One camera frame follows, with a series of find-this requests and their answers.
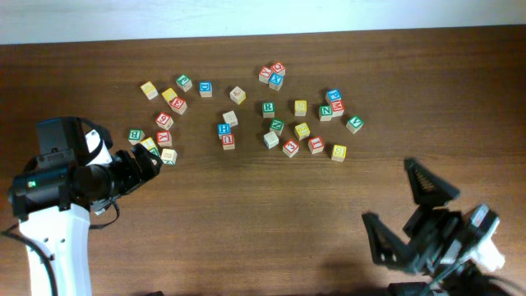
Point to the yellow s block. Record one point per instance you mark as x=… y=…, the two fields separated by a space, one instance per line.
x=339 y=153
x=300 y=108

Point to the red 6 block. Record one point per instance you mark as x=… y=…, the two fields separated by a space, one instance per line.
x=164 y=121

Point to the blue X block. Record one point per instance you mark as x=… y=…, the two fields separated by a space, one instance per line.
x=276 y=81

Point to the green B block lower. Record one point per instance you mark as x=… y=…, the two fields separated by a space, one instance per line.
x=154 y=151

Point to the green N block centre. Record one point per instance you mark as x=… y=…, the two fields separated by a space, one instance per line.
x=277 y=126

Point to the green P block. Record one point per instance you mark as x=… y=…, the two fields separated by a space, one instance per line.
x=184 y=83

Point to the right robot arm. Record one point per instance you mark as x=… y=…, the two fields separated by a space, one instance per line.
x=468 y=279

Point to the red K block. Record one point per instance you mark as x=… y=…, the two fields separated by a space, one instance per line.
x=265 y=74

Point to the yellow block by E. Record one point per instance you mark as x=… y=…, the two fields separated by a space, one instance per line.
x=169 y=95

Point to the plain block blue side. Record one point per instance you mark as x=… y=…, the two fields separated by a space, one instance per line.
x=271 y=140

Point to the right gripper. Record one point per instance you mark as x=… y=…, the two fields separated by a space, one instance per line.
x=380 y=236

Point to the red U block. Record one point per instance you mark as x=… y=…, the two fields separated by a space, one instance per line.
x=228 y=141

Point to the green N block right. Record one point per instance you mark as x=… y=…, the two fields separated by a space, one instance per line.
x=325 y=113

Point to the green b block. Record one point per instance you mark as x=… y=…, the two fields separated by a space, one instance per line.
x=154 y=151
x=135 y=136

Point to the red Y block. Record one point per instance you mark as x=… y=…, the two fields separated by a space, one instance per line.
x=164 y=139

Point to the green n block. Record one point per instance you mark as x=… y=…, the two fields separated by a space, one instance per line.
x=325 y=113
x=277 y=126

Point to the red E block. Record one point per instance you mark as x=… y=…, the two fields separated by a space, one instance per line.
x=178 y=105

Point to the red 3 block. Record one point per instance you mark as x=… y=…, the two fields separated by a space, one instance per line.
x=291 y=148

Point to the yellow block far left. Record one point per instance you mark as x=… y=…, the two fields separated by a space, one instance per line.
x=149 y=90

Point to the green V block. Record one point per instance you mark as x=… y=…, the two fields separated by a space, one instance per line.
x=354 y=124

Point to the yellow block centre right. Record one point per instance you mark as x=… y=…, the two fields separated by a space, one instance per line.
x=302 y=131

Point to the blue D block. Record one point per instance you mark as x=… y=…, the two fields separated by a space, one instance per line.
x=205 y=89

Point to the yellow 1 block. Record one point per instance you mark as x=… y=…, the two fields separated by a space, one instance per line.
x=148 y=143

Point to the green R block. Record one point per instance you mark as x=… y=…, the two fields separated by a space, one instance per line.
x=268 y=109

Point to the yellow side plain block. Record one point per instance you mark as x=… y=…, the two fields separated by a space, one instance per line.
x=237 y=95

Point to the blue P block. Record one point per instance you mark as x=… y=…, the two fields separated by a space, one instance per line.
x=333 y=95

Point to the blue H block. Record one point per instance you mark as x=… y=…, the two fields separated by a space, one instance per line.
x=223 y=129

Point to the plain 8 block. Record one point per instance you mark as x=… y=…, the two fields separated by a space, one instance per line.
x=169 y=156

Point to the red I block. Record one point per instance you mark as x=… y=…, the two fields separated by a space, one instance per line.
x=316 y=145

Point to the green B block left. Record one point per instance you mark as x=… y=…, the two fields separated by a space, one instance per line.
x=135 y=136

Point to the red Q block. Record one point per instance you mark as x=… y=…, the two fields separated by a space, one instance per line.
x=278 y=68

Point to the red M block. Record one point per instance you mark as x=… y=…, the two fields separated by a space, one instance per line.
x=337 y=108

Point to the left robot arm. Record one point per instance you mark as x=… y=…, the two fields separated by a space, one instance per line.
x=73 y=175

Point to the plain wooden block centre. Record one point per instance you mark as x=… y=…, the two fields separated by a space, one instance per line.
x=230 y=118

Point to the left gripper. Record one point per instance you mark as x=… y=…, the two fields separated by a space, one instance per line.
x=126 y=173

